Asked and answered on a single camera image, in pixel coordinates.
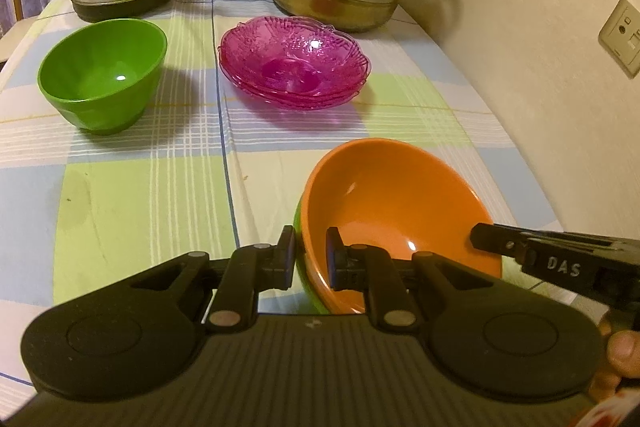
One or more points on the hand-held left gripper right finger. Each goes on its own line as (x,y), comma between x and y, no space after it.
(336,259)

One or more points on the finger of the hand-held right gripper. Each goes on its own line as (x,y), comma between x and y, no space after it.
(500,239)
(590,241)

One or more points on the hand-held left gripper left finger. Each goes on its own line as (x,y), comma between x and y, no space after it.
(287,257)

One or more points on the wide green bowl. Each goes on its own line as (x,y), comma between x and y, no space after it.
(307,296)

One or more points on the orange bowl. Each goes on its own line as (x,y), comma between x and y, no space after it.
(395,202)

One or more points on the large pink glass plate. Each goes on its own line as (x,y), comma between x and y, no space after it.
(310,106)

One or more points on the person's right forearm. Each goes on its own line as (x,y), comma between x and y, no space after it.
(607,414)

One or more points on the person's right hand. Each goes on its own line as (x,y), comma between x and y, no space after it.
(625,354)

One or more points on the checked tablecloth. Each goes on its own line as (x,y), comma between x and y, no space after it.
(150,187)

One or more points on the deep green bowl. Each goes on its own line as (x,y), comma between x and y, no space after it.
(100,72)

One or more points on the large wall socket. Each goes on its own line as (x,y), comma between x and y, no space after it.
(622,39)

